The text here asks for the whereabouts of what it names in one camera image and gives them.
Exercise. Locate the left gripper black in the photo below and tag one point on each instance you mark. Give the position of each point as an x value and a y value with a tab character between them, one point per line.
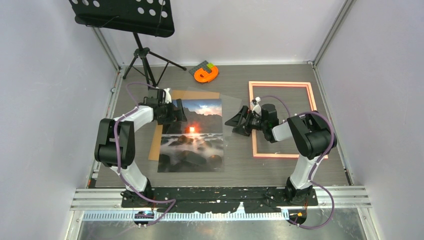
163	121

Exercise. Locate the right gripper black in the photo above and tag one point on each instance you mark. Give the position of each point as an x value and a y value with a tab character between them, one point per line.
237	120

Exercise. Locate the pink wooden picture frame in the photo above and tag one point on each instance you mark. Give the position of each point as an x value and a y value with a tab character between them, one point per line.
278	84

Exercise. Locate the transparent acrylic sheet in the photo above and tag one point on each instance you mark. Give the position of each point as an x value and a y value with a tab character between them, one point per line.
228	102

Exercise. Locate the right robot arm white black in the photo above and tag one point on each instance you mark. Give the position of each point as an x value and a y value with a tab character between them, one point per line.
313	135

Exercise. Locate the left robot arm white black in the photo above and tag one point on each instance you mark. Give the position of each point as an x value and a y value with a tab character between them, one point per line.
115	142

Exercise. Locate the landscape sunset photo print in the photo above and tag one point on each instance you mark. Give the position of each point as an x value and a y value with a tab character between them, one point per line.
197	144

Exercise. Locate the orange tape dispenser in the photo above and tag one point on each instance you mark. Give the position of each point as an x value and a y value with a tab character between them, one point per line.
203	76

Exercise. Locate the brown cardboard backing board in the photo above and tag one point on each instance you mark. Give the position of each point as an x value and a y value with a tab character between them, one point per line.
154	152

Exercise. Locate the grey lego plate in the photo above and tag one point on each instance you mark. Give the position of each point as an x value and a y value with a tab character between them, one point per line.
201	66

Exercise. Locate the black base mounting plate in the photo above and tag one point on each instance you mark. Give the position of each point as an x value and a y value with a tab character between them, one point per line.
217	200

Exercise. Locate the black music stand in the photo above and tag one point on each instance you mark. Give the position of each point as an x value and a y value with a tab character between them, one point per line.
146	17

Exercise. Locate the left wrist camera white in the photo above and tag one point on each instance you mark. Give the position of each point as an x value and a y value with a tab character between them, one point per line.
165	96

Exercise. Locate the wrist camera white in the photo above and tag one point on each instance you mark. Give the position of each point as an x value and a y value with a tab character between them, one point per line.
255	106
165	96

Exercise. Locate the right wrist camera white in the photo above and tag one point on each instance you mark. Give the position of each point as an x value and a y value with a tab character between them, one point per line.
255	106

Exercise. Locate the aluminium rail front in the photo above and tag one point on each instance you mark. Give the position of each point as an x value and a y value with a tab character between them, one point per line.
105	205

